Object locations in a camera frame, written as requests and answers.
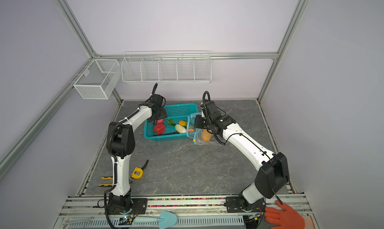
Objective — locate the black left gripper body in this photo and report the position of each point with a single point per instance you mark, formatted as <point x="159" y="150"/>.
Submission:
<point x="162" y="114"/>

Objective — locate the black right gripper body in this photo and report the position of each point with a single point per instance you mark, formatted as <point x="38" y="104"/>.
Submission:
<point x="202" y="123"/>

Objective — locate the clear zip top bag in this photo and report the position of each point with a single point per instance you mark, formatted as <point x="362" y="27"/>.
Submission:
<point x="196" y="137"/>

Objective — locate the red pepper toy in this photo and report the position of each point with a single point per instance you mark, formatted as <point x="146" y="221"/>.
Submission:
<point x="159" y="129"/>

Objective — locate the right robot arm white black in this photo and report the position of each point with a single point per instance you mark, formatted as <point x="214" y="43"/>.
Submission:
<point x="272" y="169"/>

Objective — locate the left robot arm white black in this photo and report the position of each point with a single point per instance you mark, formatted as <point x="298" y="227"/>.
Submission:
<point x="121" y="144"/>

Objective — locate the orange gloved hand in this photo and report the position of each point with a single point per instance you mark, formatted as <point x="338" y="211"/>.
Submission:
<point x="286" y="218"/>

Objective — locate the teal plastic basket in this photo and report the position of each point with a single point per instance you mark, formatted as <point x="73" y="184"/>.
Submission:
<point x="176" y="113"/>

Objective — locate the yellow tape measure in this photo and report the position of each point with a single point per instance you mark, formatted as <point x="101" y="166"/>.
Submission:
<point x="139" y="172"/>

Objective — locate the teal silicone spatula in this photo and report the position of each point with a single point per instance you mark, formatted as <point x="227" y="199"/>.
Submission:
<point x="164" y="220"/>

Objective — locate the silver wrench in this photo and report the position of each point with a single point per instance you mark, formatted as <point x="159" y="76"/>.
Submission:
<point x="83" y="222"/>

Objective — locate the white wire wall rack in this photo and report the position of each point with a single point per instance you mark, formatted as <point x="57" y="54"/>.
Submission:
<point x="192" y="66"/>

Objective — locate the white mesh wall box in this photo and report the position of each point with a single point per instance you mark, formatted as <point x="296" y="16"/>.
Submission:
<point x="99" y="79"/>

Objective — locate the yellow handled pliers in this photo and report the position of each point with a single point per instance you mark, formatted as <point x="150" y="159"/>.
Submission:
<point x="107" y="182"/>

